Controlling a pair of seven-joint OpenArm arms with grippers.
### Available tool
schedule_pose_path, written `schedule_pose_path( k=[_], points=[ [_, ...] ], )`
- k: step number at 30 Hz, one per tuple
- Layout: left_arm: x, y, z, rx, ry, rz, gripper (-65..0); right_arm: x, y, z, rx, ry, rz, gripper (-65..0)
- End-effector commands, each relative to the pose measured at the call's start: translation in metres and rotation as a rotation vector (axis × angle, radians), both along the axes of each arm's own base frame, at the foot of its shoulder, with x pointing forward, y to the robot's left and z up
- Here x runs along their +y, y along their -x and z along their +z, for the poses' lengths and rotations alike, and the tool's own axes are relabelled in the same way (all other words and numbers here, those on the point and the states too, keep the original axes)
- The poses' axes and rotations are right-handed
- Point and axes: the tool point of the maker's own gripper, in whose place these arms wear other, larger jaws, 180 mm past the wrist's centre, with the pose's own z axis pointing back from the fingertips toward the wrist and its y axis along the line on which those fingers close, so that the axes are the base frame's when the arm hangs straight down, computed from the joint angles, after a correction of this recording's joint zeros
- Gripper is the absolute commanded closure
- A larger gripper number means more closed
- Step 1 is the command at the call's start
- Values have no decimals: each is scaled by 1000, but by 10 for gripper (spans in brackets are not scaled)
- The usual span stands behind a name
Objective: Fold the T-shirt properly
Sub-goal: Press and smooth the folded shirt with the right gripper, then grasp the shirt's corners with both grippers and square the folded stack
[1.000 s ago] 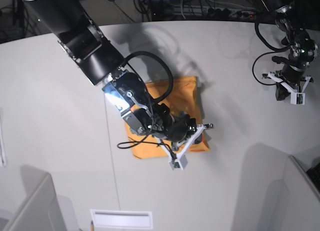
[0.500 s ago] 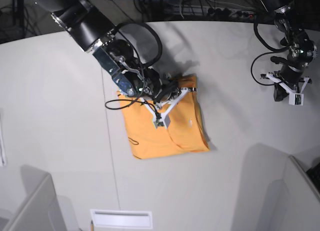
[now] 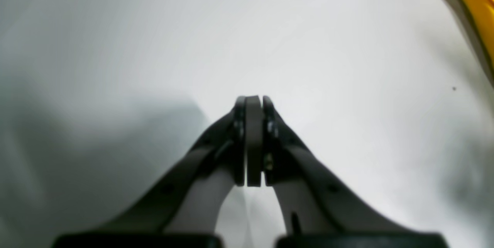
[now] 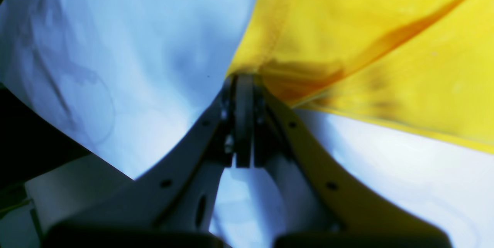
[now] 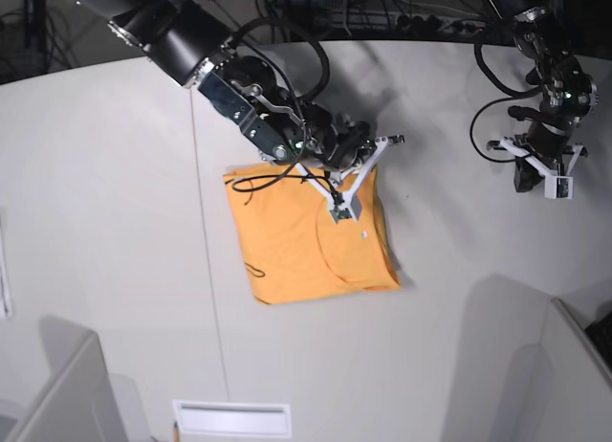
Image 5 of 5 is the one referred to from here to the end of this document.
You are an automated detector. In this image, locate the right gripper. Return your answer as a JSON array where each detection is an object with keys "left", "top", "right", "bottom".
[{"left": 315, "top": 121, "right": 404, "bottom": 171}]

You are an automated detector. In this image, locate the grey partition right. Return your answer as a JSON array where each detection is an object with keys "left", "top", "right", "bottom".
[{"left": 552, "top": 298, "right": 611, "bottom": 441}]

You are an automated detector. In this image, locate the black keyboard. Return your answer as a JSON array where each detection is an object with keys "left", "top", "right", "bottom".
[{"left": 585, "top": 313, "right": 612, "bottom": 365}]

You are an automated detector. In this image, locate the grey partition left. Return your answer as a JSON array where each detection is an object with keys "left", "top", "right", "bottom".
[{"left": 1, "top": 331, "right": 128, "bottom": 442}]

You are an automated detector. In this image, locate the grey partition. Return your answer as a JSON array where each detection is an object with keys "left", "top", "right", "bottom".
[
  {"left": 1, "top": 331, "right": 128, "bottom": 442},
  {"left": 552, "top": 298, "right": 611, "bottom": 441}
]

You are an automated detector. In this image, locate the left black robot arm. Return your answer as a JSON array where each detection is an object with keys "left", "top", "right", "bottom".
[{"left": 474, "top": 0, "right": 599, "bottom": 200}]

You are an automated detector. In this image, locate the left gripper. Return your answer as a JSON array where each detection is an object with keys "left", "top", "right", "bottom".
[{"left": 514, "top": 122, "right": 588, "bottom": 193}]

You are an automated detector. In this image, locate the orange yellow T-shirt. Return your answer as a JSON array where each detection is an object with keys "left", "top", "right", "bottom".
[{"left": 223, "top": 164, "right": 401, "bottom": 304}]

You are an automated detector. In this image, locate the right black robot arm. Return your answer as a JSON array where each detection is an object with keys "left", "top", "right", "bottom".
[{"left": 79, "top": 0, "right": 404, "bottom": 194}]

